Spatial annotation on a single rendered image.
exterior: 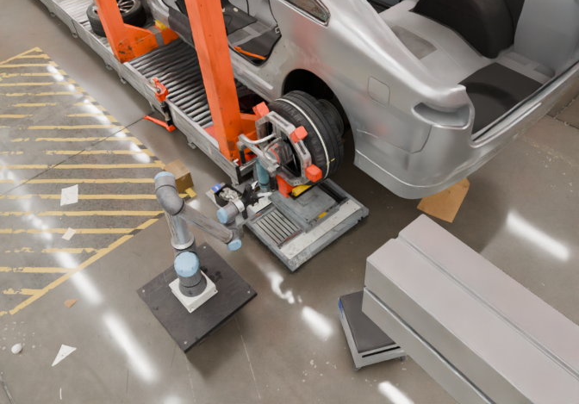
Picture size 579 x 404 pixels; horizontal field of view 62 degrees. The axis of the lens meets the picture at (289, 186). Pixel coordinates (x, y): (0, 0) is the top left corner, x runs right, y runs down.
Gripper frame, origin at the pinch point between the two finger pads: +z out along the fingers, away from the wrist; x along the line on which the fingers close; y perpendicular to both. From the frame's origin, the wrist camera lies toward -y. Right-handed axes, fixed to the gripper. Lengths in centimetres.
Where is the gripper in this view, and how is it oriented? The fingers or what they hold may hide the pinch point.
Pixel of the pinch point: (264, 186)
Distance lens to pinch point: 323.0
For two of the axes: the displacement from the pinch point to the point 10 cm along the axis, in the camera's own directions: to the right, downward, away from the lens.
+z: 7.7, -5.0, 4.0
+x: 6.4, 5.3, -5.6
